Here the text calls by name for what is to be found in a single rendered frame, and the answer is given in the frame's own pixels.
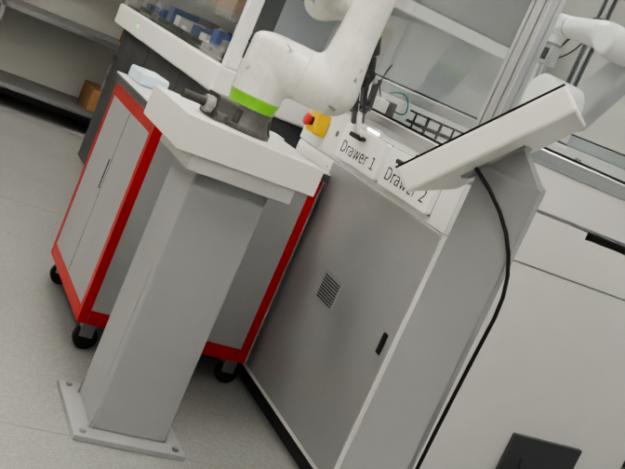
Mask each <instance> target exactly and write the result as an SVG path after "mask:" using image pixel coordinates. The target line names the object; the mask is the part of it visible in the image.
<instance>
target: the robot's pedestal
mask: <svg viewBox="0 0 625 469"><path fill-rule="evenodd" d="M160 141H161V142H162V143H163V144H164V145H165V147H166V148H167V149H168V150H169V151H170V152H171V153H172V154H173V155H175V157H174V160H173V162H172V165H171V167H170V170H169V171H168V174H167V176H166V180H165V182H164V185H163V187H162V190H161V192H160V194H159V196H158V199H157V201H156V204H155V206H154V208H153V212H152V215H151V217H150V219H149V221H148V224H147V226H146V229H145V231H144V234H143V236H142V238H141V240H140V244H139V246H138V249H137V251H136V254H135V256H134V259H133V261H132V263H131V265H130V267H129V270H128V272H127V275H126V279H125V281H124V284H123V286H122V288H121V290H120V293H119V295H118V297H117V300H116V302H115V305H114V307H113V310H112V313H111V315H110V318H109V320H108V322H107V325H106V327H105V330H104V331H103V334H102V336H101V339H100V343H99V345H98V348H97V350H96V352H95V354H94V356H93V359H92V361H91V364H90V366H89V369H88V370H87V372H86V375H85V377H84V379H83V380H82V382H81V383H76V382H70V381H65V380H61V379H58V381H57V386H58V388H59V392H60V398H61V402H62V405H63V408H64V412H65V416H66V419H67V423H68V426H69V429H70V433H71V437H72V440H77V441H82V442H87V443H90V444H95V445H100V446H104V447H109V448H114V449H122V450H127V451H132V452H137V453H141V454H146V455H151V456H155V457H160V458H165V459H169V460H174V461H179V462H184V460H185V458H186V457H185V455H184V453H183V451H182V448H181V446H180V443H179V441H178V440H177V437H176V435H175V433H174V431H173V429H172V427H171V425H172V423H173V420H174V417H175V415H176V412H177V410H178V408H179V405H180V402H181V399H182V398H183V396H184V393H185V391H186V389H187V386H188V384H189V382H190V379H191V377H192V375H193V372H194V370H195V367H196V365H197V363H198V360H199V358H200V356H201V354H202V352H203V349H204V347H205V345H206V341H207V339H208V336H209V334H210V332H211V329H212V328H213V326H214V323H215V321H216V319H217V316H218V314H219V310H220V308H221V306H222V304H223V302H224V300H225V297H226V295H227V293H228V290H229V288H230V286H231V283H232V281H233V278H234V276H235V274H236V271H237V269H238V267H239V264H240V262H241V260H242V258H243V256H244V254H245V251H246V248H247V245H248V243H249V241H250V238H251V236H252V235H253V232H254V230H255V228H256V225H257V223H258V221H259V217H260V215H261V212H262V210H263V209H264V206H265V204H266V202H267V199H268V197H269V198H271V199H273V200H276V201H279V202H282V203H285V204H288V205H289V204H290V201H291V199H292V197H293V194H294V193H295V191H294V190H291V189H289V188H286V187H284V186H281V185H279V184H276V183H273V182H270V181H266V180H264V179H261V178H258V177H255V176H253V175H250V174H247V173H245V172H243V171H240V170H237V169H234V168H231V167H227V166H224V165H222V164H219V163H217V162H214V161H211V160H208V159H206V158H204V157H201V156H198V155H195V154H191V153H188V152H185V151H182V150H181V149H178V148H176V147H175V146H174V145H173V144H172V143H171V141H170V140H169V139H168V138H167V137H166V136H165V135H164V134H163V133H162V136H161V138H160Z"/></svg>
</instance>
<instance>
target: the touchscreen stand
mask: <svg viewBox="0 0 625 469"><path fill-rule="evenodd" d="M479 169H480V171H481V172H482V174H483V176H484V177H485V179H486V181H487V183H488V184H489V186H490V187H491V189H492V191H493V193H494V196H495V197H496V199H497V201H498V203H499V207H500V209H501V211H502V215H503V218H504V220H505V224H506V227H507V231H508V235H509V242H510V250H511V264H512V261H513V259H514V257H515V255H516V253H517V251H518V249H519V247H520V246H521V244H522V241H523V239H524V237H525V234H526V232H527V230H528V228H529V226H530V224H531V222H532V221H533V219H534V216H535V214H536V212H537V210H538V208H539V205H540V203H541V201H542V199H543V197H544V195H545V194H546V190H545V189H544V188H539V189H538V188H536V187H534V186H531V185H529V184H527V183H525V182H522V181H519V180H517V179H516V178H513V177H511V176H509V175H507V174H504V173H502V172H500V171H498V170H496V169H493V168H492V167H489V166H486V165H482V166H480V168H479ZM506 257H507V254H506V247H505V239H504V233H503V230H502V227H501V223H500V220H499V215H498V212H497V210H496V208H495V206H494V203H493V201H492V199H491V197H490V195H489V193H488V191H487V189H486V188H485V186H484V184H483V183H482V181H481V180H480V178H479V176H478V175H477V174H476V176H475V178H474V181H473V183H472V186H471V188H470V190H469V192H468V194H467V196H466V198H465V200H464V202H463V204H462V207H461V209H460V211H459V214H458V216H457V217H456V220H455V222H454V224H453V226H452V228H451V230H450V232H449V235H448V237H447V239H446V241H445V243H444V245H443V248H442V250H441V252H440V254H439V256H438V258H437V260H436V263H435V265H434V266H433V268H432V271H431V273H430V276H429V278H428V280H427V282H426V284H425V286H424V288H423V290H422V292H421V294H420V296H419V299H418V301H417V304H416V306H415V308H414V310H413V312H412V314H411V316H410V318H409V320H408V322H407V324H406V327H405V329H404V332H403V334H402V336H401V338H400V340H399V342H398V343H397V346H396V348H395V350H394V352H393V354H392V357H391V360H390V362H389V364H388V366H387V368H386V369H385V371H384V374H383V376H382V378H381V380H380V382H379V385H378V388H377V390H376V392H375V394H374V395H373V397H372V399H371V402H370V404H369V406H368V408H367V410H366V413H365V416H364V418H363V419H362V421H361V423H360V425H359V427H358V430H357V432H356V434H355V436H354V438H353V440H352V443H351V445H350V447H349V449H348V451H347V453H346V455H345V458H344V460H343V462H342V464H341V466H340V468H339V469H413V467H414V465H415V463H416V461H417V459H418V457H419V455H420V453H421V451H422V449H423V447H424V445H425V442H426V440H427V438H428V436H429V434H430V432H431V430H432V428H433V426H434V424H435V422H436V420H437V417H438V415H439V413H440V411H441V409H442V407H443V405H444V403H445V401H446V399H447V397H448V395H449V392H450V390H451V388H452V386H453V384H454V382H455V380H456V378H457V377H458V375H459V372H460V370H461V367H462V365H463V363H464V361H465V359H466V357H467V355H468V353H469V352H470V350H471V348H472V345H473V342H474V340H475V338H476V336H477V334H478V332H479V330H480V328H481V326H482V325H483V323H484V321H485V317H486V315H487V313H488V311H489V309H490V307H491V305H492V303H493V301H494V300H495V298H496V296H497V294H498V291H499V288H500V286H501V284H502V282H503V280H504V278H505V276H506Z"/></svg>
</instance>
